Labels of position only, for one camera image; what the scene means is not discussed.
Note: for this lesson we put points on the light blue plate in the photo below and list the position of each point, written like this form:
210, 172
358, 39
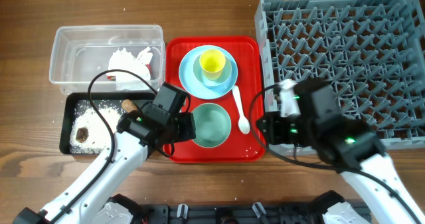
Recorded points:
189, 72

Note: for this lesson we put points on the dark brown food chunk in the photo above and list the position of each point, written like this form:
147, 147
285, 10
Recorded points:
82, 134

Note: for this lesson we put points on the red plastic tray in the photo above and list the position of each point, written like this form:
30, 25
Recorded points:
238, 147

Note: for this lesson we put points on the white paper napkin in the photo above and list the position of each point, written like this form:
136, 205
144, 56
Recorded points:
121, 56

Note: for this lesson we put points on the yellow plastic cup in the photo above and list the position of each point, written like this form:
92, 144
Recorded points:
212, 62

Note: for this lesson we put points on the mint green bowl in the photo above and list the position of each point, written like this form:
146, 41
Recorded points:
212, 124

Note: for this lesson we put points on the white rice pile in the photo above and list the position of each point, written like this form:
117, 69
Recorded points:
85, 116

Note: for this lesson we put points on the grey dishwasher rack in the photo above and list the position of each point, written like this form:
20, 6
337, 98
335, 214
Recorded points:
371, 52

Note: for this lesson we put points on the white plastic spoon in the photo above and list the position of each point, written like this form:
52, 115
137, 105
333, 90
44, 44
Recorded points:
243, 123

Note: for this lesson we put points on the red snack wrapper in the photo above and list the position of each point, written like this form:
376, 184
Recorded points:
134, 67

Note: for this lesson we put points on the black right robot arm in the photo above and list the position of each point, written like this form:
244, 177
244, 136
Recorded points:
352, 149

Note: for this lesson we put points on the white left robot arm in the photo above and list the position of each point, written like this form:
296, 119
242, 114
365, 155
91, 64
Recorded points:
81, 202

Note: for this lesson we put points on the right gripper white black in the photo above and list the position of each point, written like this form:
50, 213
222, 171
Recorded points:
275, 133

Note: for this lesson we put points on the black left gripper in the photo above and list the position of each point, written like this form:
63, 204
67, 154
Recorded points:
188, 132

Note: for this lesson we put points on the black plastic bin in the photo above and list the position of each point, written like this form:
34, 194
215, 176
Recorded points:
138, 98

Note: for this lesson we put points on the small light blue bowl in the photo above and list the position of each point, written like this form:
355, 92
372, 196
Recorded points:
221, 80

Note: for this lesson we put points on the clear plastic bin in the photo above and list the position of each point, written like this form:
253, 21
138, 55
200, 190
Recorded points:
80, 55

